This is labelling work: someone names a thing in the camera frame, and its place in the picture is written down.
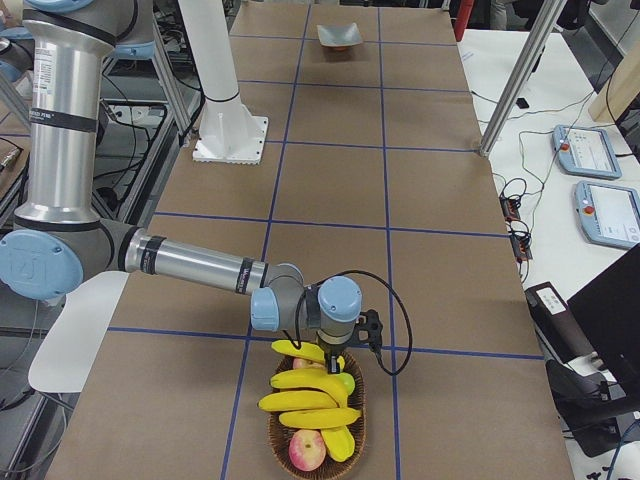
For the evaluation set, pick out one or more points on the woven wicker basket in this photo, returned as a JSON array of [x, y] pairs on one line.
[[280, 436]]

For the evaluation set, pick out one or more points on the teach pendant far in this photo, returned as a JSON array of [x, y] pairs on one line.
[[585, 152]]

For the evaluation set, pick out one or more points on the red pink apple front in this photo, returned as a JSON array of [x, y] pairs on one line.
[[307, 450]]

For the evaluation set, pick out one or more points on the red apple back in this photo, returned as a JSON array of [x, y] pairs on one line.
[[302, 363]]

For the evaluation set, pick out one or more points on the teach pendant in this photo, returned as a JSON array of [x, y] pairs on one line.
[[608, 214], [585, 152]]

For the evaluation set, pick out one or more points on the teach pendant near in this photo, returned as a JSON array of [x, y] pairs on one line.
[[608, 214]]

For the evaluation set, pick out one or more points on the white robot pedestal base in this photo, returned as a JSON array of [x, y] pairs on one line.
[[228, 132]]

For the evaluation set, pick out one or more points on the grey square plate orange rim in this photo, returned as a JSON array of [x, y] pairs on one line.
[[339, 37]]

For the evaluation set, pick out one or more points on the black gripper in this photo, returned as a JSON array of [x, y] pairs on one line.
[[331, 349]]

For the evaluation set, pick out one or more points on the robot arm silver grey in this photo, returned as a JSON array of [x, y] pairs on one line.
[[59, 241]]

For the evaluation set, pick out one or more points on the yellow banana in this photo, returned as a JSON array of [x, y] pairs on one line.
[[312, 378], [339, 443], [307, 351], [293, 400], [319, 419]]

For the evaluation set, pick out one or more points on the black box with label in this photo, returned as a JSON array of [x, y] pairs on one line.
[[557, 324]]

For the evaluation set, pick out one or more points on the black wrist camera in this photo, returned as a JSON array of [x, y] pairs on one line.
[[367, 332]]

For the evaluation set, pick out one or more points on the green fruit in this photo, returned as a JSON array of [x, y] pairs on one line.
[[348, 382]]

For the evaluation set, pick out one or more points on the white curved panel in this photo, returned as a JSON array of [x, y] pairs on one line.
[[64, 360]]

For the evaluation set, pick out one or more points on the black monitor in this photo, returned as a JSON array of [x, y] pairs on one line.
[[607, 311]]

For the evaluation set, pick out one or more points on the black USB hub with cables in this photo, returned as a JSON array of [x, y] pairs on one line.
[[510, 208]]

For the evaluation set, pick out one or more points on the aluminium frame post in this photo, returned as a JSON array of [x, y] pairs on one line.
[[533, 46]]

